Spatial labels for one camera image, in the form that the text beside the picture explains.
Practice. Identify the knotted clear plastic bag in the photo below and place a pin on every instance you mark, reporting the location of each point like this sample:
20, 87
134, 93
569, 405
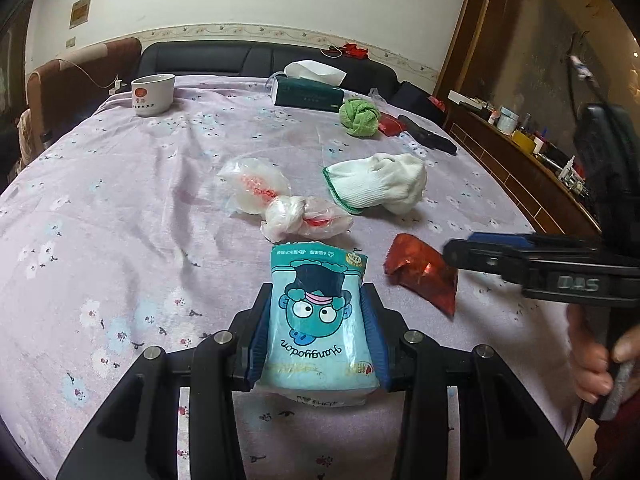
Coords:
280, 215

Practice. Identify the teal white jar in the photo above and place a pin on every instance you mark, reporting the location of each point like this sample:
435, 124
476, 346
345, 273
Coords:
509, 120

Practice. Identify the wooden partition cabinet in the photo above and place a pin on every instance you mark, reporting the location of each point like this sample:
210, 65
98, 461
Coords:
505, 170

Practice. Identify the yellow box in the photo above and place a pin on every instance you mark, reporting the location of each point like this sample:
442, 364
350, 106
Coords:
524, 143

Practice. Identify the white book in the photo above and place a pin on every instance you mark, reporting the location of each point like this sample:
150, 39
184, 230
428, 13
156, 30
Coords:
464, 100

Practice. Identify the black plastic device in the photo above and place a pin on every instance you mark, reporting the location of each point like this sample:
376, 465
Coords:
430, 139

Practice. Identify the red foil packet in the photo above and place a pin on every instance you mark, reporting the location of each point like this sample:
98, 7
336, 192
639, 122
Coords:
420, 270

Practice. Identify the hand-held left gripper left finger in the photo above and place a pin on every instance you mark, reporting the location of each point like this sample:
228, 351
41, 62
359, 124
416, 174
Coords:
257, 350

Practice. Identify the white cup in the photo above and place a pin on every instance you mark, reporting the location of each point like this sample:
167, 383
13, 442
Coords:
152, 95

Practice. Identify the small wall plaque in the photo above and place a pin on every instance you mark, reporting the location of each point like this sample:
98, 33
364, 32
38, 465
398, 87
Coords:
80, 12

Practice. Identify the black leather sofa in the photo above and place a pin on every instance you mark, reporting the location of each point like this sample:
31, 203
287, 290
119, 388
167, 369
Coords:
200, 57

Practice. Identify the red pouch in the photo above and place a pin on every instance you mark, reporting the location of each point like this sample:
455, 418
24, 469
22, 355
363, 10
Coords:
389, 126

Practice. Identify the purple floral tablecloth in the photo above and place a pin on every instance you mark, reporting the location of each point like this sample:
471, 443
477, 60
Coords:
125, 210

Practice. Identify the green towel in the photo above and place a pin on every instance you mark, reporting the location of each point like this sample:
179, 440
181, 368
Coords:
359, 119

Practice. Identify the brown wooden chair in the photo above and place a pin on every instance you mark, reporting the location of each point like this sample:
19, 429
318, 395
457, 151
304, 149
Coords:
60, 90

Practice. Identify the dark green tissue box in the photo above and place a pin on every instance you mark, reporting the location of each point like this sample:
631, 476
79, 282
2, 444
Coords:
305, 97

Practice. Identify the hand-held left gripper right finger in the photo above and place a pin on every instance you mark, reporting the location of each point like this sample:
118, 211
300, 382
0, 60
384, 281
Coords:
375, 340

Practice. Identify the person's right hand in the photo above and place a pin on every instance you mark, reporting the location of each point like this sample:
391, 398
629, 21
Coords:
587, 365

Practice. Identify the white knit glove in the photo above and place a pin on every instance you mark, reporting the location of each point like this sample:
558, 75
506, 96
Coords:
375, 180

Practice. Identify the red ornament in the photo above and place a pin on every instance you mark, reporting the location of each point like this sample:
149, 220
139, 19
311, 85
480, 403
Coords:
355, 51

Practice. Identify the white dropper bottle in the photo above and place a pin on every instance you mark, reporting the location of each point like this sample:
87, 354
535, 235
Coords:
566, 169

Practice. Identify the blue cartoon tissue packet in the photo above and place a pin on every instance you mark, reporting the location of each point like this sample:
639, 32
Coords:
315, 320

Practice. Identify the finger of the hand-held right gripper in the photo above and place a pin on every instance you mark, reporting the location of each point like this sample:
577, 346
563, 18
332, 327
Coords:
500, 238
480, 257

